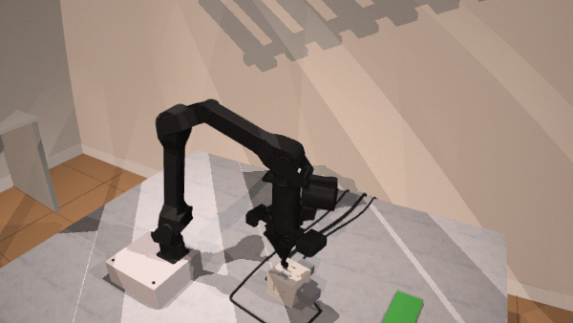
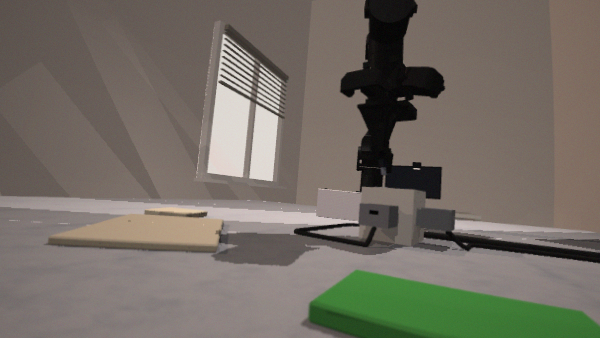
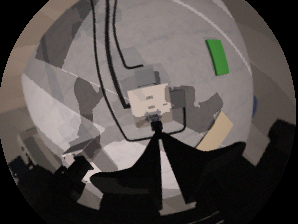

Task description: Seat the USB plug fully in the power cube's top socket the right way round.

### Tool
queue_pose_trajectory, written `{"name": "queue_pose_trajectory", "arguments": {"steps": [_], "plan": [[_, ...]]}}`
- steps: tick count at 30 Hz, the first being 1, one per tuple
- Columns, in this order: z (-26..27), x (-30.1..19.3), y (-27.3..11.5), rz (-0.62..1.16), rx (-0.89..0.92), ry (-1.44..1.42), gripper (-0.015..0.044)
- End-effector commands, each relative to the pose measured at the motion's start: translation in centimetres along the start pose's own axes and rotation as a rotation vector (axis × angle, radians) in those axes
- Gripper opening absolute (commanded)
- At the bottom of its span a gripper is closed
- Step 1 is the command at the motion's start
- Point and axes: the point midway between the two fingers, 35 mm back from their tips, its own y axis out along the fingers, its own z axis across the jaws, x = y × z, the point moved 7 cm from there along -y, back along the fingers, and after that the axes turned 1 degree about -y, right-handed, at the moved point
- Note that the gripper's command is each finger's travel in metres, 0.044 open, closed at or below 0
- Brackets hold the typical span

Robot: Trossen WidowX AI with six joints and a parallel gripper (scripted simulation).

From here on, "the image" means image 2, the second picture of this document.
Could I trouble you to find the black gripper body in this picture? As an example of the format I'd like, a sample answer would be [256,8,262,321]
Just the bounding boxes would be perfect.
[341,50,417,122]

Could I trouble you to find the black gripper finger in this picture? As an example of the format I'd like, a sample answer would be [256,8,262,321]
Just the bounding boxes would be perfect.
[357,100,399,151]
[383,110,408,152]

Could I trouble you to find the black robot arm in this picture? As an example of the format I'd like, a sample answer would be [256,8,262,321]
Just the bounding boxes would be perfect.
[356,0,445,193]

